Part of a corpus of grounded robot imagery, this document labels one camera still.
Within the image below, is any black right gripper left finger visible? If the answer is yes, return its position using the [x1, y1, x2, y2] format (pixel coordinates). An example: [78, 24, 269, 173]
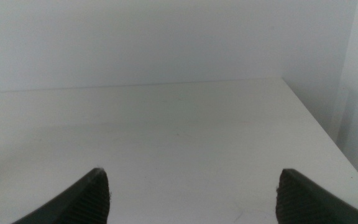
[11, 167, 111, 224]

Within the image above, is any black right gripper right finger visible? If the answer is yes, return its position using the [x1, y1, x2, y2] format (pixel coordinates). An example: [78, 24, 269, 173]
[275, 168, 358, 224]

